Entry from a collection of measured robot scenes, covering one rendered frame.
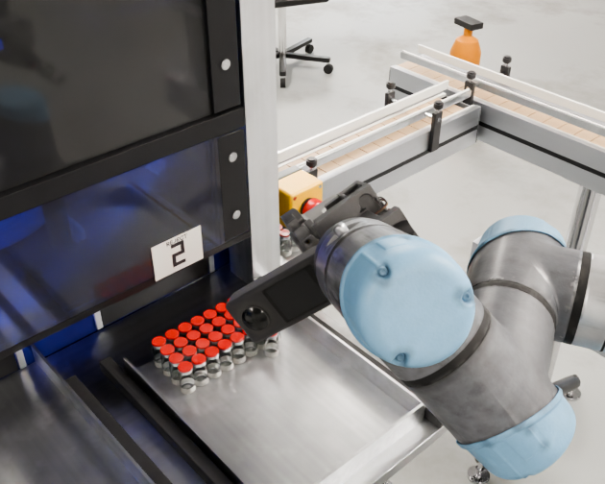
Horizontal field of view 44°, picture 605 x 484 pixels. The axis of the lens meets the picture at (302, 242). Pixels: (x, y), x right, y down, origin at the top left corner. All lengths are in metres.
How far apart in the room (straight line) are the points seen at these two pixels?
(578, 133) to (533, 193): 1.60
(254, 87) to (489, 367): 0.68
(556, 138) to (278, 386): 0.88
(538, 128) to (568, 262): 1.12
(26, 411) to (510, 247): 0.74
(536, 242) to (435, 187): 2.63
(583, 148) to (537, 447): 1.20
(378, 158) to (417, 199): 1.63
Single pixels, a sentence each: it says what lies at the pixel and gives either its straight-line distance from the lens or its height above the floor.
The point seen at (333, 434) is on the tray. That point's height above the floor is 0.88.
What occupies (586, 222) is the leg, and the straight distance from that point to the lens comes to 1.79.
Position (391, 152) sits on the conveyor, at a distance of 1.56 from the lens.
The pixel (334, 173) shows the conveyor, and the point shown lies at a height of 0.93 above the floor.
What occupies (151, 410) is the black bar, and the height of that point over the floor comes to 0.90.
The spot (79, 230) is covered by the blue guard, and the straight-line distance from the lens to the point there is 1.01.
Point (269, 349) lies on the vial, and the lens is 1.13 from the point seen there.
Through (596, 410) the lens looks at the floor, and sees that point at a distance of 2.41.
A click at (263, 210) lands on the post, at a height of 1.02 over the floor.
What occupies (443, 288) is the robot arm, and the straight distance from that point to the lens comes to 0.45.
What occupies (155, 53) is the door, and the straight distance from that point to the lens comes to 0.99.
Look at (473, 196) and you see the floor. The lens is 3.22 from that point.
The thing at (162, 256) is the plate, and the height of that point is 1.03.
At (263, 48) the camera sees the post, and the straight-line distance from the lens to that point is 1.08.
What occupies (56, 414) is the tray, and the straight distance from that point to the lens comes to 1.12.
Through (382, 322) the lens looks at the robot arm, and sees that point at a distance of 0.45.
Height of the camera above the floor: 1.68
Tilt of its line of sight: 36 degrees down
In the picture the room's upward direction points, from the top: straight up
